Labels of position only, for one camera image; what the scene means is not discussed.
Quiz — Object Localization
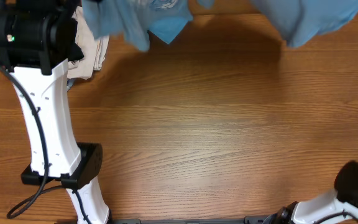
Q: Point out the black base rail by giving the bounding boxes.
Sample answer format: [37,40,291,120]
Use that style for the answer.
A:
[108,216,269,224]

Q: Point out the light blue printed t-shirt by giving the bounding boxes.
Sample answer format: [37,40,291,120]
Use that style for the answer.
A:
[81,0,358,53]

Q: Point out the beige folded garment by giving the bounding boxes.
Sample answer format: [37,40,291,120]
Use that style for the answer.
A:
[67,6,109,80]

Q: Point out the black folded garment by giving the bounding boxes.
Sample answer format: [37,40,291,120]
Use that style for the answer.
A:
[68,42,84,62]

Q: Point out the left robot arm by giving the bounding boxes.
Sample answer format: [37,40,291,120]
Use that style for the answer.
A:
[0,0,112,224]

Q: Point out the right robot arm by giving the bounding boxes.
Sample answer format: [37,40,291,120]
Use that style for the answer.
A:
[262,161,358,224]

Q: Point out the light denim folded garment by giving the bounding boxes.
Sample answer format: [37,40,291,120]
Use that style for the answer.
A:
[67,78,75,90]

